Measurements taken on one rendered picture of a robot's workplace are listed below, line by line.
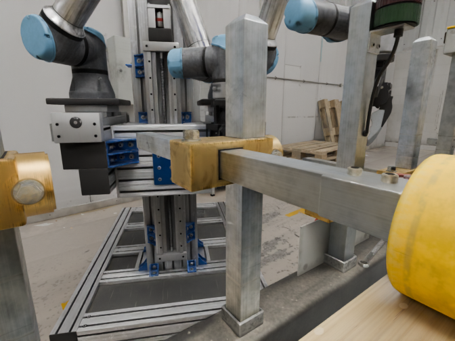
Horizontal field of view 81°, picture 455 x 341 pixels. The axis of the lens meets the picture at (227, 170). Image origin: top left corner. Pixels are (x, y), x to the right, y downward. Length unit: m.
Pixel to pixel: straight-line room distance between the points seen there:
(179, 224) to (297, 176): 1.04
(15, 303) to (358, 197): 0.26
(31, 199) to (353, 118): 0.45
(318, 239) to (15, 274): 0.46
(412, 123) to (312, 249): 0.37
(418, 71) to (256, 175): 0.56
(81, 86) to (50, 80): 1.83
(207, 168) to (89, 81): 0.82
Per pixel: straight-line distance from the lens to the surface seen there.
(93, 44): 1.07
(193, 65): 0.72
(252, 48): 0.32
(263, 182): 0.23
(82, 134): 0.93
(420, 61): 0.74
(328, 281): 0.55
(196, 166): 0.27
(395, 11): 0.49
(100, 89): 1.06
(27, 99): 2.85
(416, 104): 0.74
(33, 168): 0.24
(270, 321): 0.45
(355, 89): 0.51
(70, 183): 2.96
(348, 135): 0.51
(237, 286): 0.39
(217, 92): 0.70
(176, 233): 1.25
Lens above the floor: 1.00
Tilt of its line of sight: 13 degrees down
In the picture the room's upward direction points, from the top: straight up
